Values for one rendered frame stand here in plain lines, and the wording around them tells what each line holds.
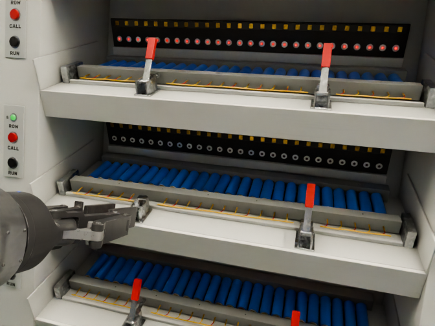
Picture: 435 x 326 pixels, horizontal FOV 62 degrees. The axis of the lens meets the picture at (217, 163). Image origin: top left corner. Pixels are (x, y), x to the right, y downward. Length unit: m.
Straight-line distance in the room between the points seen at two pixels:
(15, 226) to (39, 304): 0.45
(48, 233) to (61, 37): 0.43
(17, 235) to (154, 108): 0.31
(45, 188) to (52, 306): 0.22
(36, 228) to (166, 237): 0.27
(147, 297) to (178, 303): 0.06
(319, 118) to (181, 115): 0.20
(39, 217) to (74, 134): 0.40
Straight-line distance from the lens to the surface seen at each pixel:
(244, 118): 0.52
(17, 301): 0.78
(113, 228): 0.43
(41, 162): 0.68
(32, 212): 0.36
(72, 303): 0.77
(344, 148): 0.66
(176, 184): 0.65
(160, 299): 0.70
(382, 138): 0.53
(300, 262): 0.55
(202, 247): 0.57
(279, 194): 0.62
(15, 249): 0.33
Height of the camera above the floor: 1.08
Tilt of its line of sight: 7 degrees down
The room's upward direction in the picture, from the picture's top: 5 degrees clockwise
